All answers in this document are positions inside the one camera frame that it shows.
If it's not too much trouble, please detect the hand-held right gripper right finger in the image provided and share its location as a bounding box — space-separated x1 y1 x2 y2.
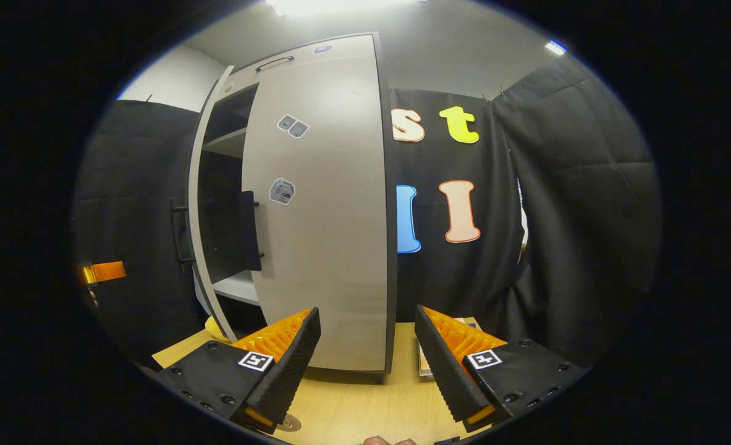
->
415 304 591 433

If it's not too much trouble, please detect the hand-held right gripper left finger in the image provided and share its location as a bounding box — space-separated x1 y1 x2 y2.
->
154 307 323 433

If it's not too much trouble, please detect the grey cabinet door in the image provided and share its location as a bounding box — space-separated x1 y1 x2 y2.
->
242 54 392 373
187 65 239 344

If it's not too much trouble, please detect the grey cabinet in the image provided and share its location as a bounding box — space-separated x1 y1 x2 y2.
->
195 34 399 375

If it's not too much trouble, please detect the grey cabinet drawer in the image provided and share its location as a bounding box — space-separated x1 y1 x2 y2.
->
220 34 376 87

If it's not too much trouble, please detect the white flat box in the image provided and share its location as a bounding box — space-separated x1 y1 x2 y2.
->
418 317 483 378

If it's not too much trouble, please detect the yellow round object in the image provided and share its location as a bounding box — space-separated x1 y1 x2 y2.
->
205 315 233 342

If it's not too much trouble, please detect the black backdrop cloth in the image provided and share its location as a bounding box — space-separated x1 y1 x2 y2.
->
390 88 526 344

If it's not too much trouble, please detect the black door handle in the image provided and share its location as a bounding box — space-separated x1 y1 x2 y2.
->
169 197 194 265
237 190 264 273

